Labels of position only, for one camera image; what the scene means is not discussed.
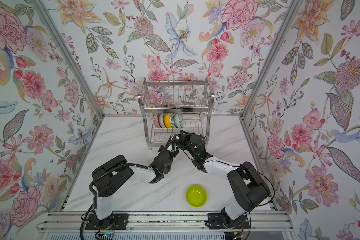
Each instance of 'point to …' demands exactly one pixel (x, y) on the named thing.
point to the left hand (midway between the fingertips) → (174, 136)
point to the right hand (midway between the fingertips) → (178, 128)
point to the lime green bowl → (196, 196)
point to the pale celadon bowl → (177, 120)
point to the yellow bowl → (167, 121)
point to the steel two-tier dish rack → (168, 107)
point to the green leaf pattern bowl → (172, 118)
